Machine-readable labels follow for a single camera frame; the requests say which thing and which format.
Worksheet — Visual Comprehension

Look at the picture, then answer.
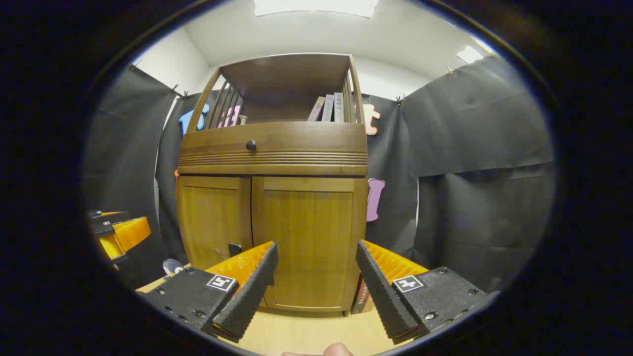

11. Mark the black backdrop cloth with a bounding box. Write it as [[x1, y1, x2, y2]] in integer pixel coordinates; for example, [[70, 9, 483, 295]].
[[83, 54, 557, 292]]

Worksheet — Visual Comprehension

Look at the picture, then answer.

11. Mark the dark box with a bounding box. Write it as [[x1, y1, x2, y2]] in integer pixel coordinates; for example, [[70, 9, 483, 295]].
[[350, 277, 369, 315]]

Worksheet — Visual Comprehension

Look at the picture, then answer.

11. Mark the wooden cabinet drawer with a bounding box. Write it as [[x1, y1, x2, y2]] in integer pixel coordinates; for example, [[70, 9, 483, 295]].
[[178, 122, 369, 176]]

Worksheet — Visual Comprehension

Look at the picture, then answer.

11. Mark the pink book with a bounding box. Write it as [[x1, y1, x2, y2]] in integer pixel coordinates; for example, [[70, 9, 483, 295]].
[[308, 96, 326, 122]]

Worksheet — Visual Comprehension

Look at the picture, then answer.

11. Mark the large ceiling light panel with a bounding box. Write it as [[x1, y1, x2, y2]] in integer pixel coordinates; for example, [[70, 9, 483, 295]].
[[254, 0, 379, 19]]

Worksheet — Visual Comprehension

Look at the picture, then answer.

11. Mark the small ceiling light panel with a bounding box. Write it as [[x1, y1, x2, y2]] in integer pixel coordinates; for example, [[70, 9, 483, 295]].
[[456, 45, 484, 64]]

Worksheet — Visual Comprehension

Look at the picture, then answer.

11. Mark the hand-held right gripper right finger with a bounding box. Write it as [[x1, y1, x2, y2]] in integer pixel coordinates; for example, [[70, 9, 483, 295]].
[[355, 239, 488, 345]]

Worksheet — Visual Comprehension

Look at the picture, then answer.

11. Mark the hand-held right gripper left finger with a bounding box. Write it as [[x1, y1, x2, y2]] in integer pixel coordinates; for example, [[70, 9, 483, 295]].
[[136, 241, 278, 343]]

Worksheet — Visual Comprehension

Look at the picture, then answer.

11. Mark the wooden shoe cabinet door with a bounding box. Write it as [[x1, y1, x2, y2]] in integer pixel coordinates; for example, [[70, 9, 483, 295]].
[[177, 176, 253, 271], [251, 177, 369, 313]]

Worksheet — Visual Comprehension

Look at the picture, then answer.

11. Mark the wooden double-door shoe cabinet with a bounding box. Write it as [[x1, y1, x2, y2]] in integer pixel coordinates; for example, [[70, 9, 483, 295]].
[[176, 53, 369, 317]]

